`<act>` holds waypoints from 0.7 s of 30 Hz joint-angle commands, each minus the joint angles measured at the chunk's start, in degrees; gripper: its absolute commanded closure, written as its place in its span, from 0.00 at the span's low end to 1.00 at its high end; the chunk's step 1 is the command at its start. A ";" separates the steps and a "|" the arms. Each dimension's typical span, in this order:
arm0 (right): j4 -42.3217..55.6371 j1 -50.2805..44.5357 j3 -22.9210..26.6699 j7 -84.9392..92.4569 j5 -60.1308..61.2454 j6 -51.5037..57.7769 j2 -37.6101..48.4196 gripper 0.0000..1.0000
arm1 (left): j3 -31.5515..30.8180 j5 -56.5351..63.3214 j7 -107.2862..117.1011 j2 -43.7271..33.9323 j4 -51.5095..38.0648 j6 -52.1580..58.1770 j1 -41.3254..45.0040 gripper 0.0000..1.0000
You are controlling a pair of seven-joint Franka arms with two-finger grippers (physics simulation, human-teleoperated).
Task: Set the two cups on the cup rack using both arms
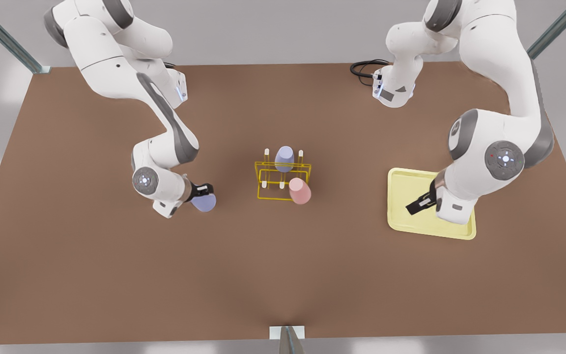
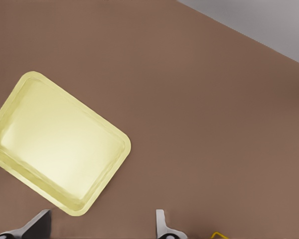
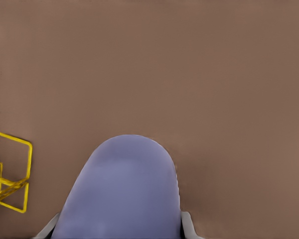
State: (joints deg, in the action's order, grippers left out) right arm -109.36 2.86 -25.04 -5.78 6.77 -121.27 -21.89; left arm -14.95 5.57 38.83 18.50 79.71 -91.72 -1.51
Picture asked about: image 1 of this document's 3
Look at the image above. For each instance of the lavender cup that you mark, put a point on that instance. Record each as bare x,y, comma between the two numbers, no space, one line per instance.
204,201
284,158

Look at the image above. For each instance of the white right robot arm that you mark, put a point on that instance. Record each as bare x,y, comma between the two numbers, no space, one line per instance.
116,64

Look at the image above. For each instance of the pink cup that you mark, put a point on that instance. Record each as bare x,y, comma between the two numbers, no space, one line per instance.
300,191

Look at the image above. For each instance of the pale yellow tray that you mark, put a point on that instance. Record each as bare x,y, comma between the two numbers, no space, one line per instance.
420,223

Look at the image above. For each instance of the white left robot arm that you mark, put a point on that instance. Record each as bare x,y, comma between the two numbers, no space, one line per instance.
494,113

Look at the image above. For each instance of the silver frame post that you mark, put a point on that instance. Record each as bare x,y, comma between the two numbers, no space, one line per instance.
288,339
558,27
5,37

